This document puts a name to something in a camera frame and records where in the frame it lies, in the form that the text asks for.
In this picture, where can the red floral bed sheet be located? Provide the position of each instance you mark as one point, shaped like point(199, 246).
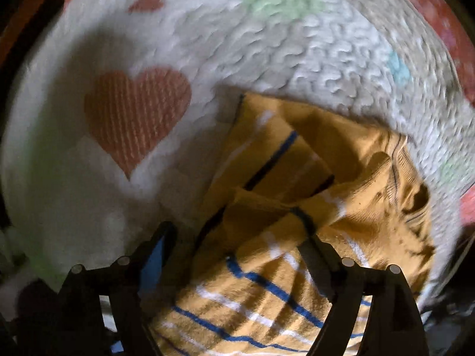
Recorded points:
point(441, 11)

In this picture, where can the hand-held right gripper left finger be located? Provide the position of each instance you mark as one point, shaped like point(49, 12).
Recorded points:
point(155, 257)

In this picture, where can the yellow striped sweater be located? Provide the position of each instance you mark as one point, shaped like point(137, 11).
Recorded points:
point(308, 211)

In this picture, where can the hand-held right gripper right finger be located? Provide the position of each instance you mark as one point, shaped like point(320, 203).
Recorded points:
point(317, 263)

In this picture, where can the white fleece blanket with hearts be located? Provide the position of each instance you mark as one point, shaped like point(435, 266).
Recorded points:
point(222, 63)

